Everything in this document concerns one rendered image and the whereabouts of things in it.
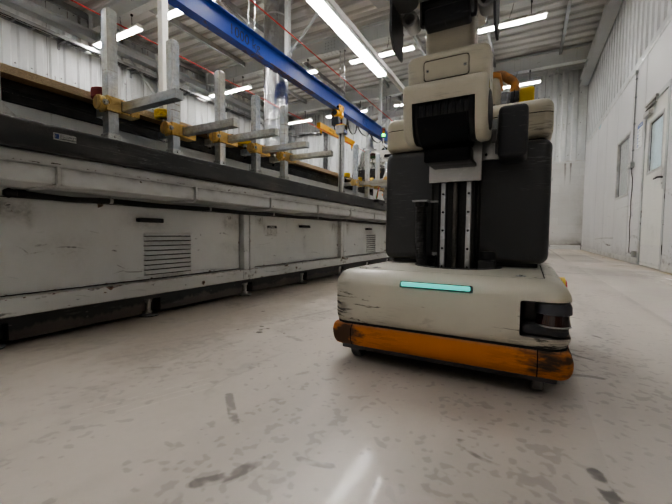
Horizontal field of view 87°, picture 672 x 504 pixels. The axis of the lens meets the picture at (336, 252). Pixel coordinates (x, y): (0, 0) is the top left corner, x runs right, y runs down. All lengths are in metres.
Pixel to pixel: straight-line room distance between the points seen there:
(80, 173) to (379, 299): 1.05
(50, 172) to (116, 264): 0.51
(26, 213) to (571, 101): 12.13
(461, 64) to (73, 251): 1.48
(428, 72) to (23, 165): 1.19
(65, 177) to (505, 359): 1.39
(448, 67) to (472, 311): 0.66
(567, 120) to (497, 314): 11.48
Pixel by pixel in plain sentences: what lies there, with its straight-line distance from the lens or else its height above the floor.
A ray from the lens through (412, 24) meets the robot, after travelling 1.20.
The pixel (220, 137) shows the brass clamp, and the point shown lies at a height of 0.82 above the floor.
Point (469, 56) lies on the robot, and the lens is 1.13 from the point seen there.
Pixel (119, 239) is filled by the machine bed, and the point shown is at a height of 0.35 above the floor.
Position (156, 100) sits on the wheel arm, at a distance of 1.38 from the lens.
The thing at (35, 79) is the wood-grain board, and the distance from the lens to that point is 1.63.
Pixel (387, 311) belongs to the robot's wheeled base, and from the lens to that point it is 1.03.
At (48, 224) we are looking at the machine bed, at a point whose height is 0.41.
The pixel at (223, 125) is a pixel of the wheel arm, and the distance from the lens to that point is 1.50.
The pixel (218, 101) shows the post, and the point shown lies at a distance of 1.86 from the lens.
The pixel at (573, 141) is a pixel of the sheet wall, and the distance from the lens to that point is 12.17.
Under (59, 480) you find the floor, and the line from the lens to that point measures 0.78.
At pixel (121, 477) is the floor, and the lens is 0.74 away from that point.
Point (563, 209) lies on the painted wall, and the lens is 11.90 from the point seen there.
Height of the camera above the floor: 0.39
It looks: 3 degrees down
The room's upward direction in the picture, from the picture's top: 1 degrees clockwise
